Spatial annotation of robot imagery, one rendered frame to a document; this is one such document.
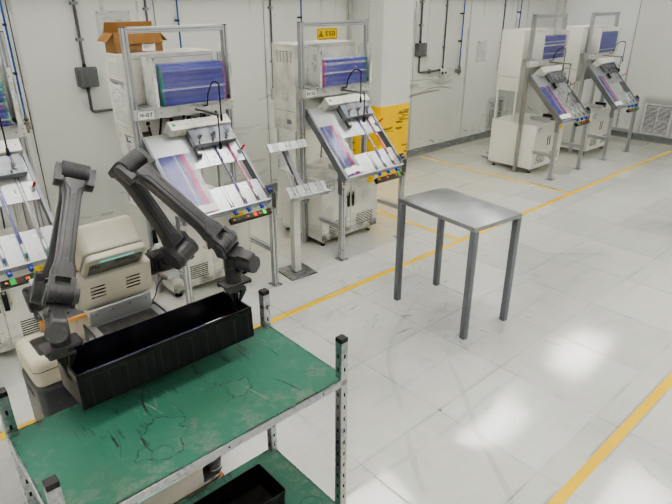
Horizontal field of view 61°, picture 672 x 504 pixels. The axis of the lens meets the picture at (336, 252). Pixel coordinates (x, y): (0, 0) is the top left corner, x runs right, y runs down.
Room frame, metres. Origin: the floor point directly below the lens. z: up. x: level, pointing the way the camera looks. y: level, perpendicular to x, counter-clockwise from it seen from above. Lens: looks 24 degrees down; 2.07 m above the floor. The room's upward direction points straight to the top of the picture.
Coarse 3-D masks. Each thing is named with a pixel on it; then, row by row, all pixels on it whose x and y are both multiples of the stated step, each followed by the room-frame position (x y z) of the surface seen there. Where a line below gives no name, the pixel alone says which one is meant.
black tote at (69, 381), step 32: (160, 320) 1.60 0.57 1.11; (192, 320) 1.68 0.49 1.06; (224, 320) 1.58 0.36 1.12; (96, 352) 1.46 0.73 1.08; (128, 352) 1.52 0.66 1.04; (160, 352) 1.42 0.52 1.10; (192, 352) 1.49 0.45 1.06; (64, 384) 1.37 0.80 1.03; (96, 384) 1.29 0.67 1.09; (128, 384) 1.35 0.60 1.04
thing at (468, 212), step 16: (432, 192) 3.89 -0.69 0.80; (448, 192) 3.89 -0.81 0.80; (400, 208) 3.74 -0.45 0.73; (416, 208) 3.61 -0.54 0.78; (432, 208) 3.55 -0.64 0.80; (448, 208) 3.55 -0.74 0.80; (464, 208) 3.55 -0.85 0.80; (480, 208) 3.55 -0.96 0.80; (496, 208) 3.55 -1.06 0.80; (400, 224) 3.73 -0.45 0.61; (464, 224) 3.26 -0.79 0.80; (480, 224) 3.26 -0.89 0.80; (496, 224) 3.31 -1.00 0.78; (512, 224) 3.46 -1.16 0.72; (400, 240) 3.73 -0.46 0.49; (512, 240) 3.45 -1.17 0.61; (400, 256) 3.73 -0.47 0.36; (512, 256) 3.44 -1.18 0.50; (400, 272) 3.74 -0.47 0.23; (512, 272) 3.45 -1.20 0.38; (400, 288) 3.74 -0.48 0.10; (464, 288) 3.22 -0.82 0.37; (464, 304) 3.21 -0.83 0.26; (464, 320) 3.20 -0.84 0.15; (464, 336) 3.20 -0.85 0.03
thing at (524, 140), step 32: (512, 32) 7.46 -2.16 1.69; (544, 32) 7.26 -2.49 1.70; (512, 64) 7.42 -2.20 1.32; (544, 64) 7.40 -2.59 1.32; (544, 96) 7.06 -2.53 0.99; (576, 96) 7.47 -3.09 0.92; (512, 128) 7.34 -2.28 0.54; (544, 128) 7.22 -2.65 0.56; (512, 160) 7.29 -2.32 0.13; (544, 160) 7.30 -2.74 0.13
